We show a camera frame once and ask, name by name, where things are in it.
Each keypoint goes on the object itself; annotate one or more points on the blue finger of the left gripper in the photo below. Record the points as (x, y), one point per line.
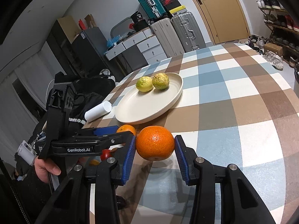
(89, 145)
(99, 131)

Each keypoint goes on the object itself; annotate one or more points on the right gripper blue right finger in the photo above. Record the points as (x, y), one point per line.
(240, 202)

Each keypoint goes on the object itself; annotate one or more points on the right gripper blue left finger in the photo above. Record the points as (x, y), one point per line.
(70, 202)

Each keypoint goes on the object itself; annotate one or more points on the red cherry tomato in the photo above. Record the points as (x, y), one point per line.
(106, 153)

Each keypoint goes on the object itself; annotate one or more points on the small orange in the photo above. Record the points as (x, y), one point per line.
(127, 127)

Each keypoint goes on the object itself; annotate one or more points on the large orange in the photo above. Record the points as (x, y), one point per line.
(155, 143)

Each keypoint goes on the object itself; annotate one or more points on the person's left hand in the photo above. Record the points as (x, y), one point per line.
(43, 167)

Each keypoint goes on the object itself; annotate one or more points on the white paper towel roll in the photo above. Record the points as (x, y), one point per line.
(98, 111)

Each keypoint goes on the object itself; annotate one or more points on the black clothes pile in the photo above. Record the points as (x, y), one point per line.
(89, 93)

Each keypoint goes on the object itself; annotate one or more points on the cream round plate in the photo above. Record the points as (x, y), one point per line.
(136, 107)

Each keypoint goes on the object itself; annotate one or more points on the black refrigerator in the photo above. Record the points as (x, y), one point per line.
(90, 46)

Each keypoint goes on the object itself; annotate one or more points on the left yellow-green citrus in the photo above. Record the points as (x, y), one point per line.
(144, 84)

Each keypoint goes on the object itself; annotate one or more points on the yellow-green citrus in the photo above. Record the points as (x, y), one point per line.
(160, 81)
(144, 84)

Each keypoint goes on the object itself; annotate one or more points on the right yellow-green citrus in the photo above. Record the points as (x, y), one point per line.
(160, 81)

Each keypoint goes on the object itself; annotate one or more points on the checkered tablecloth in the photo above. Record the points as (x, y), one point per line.
(234, 108)

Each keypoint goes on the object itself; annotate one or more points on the white drawer desk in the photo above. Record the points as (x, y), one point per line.
(137, 51)

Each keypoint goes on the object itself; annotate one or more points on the beige ribbed suitcase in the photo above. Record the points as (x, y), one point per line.
(168, 38)

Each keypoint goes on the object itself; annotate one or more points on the silver aluminium suitcase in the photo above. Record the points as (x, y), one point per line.
(188, 31)

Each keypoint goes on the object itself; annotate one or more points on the teal suitcase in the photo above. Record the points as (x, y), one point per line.
(154, 9)

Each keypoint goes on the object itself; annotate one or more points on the stacked shoe boxes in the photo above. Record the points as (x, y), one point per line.
(173, 7)

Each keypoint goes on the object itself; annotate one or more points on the cardboard box on floor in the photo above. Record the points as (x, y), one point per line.
(274, 48)

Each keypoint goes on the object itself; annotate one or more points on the wooden door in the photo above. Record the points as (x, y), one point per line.
(224, 19)

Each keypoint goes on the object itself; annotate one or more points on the wooden shoe rack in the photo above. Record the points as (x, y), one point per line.
(284, 32)

